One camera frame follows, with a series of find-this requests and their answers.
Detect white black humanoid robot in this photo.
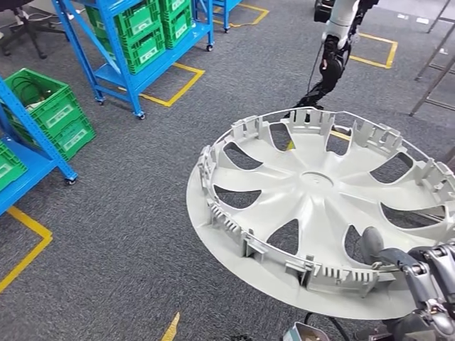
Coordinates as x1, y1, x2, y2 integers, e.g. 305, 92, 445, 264
284, 0, 380, 119

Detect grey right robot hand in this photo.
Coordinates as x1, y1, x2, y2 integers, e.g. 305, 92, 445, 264
360, 227, 455, 341

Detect black coiled cables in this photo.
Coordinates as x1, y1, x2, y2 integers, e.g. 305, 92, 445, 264
10, 76, 49, 108

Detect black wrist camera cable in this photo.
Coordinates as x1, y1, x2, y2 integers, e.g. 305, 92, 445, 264
304, 312, 352, 341

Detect blue metal shelf rack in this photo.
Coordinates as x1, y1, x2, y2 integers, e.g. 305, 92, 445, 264
51, 0, 215, 121
191, 0, 243, 34
0, 76, 79, 218

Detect grey plastic wheel hubcap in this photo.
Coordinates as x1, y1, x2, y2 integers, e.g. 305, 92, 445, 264
186, 107, 455, 321

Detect black office chair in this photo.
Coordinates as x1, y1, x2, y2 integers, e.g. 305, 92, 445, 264
0, 0, 69, 60

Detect grey metal tube frame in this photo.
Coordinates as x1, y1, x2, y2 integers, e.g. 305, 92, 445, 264
408, 0, 455, 119

